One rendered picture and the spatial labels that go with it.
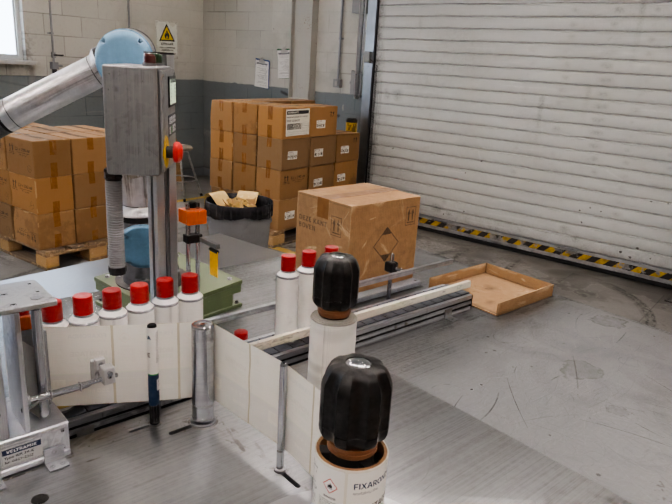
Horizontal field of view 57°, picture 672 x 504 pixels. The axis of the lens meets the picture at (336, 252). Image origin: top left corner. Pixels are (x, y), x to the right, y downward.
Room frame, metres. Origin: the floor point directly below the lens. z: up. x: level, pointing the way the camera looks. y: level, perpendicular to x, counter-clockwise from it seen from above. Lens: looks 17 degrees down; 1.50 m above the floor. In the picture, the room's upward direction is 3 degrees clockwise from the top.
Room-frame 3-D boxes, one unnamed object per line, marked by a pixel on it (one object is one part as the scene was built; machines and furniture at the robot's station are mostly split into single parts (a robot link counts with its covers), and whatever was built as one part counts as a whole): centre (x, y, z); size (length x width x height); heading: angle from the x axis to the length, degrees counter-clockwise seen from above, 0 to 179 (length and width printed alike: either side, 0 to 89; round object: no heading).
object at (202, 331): (0.96, 0.22, 0.97); 0.05 x 0.05 x 0.19
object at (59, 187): (4.73, 2.24, 0.45); 1.20 x 0.84 x 0.89; 54
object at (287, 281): (1.32, 0.10, 0.98); 0.05 x 0.05 x 0.20
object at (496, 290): (1.86, -0.50, 0.85); 0.30 x 0.26 x 0.04; 132
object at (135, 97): (1.19, 0.38, 1.38); 0.17 x 0.10 x 0.19; 7
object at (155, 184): (1.27, 0.37, 1.16); 0.04 x 0.04 x 0.67; 42
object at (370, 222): (1.89, -0.06, 0.99); 0.30 x 0.24 x 0.27; 134
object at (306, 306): (1.36, 0.06, 0.98); 0.05 x 0.05 x 0.20
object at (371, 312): (1.36, 0.00, 0.91); 1.07 x 0.01 x 0.02; 132
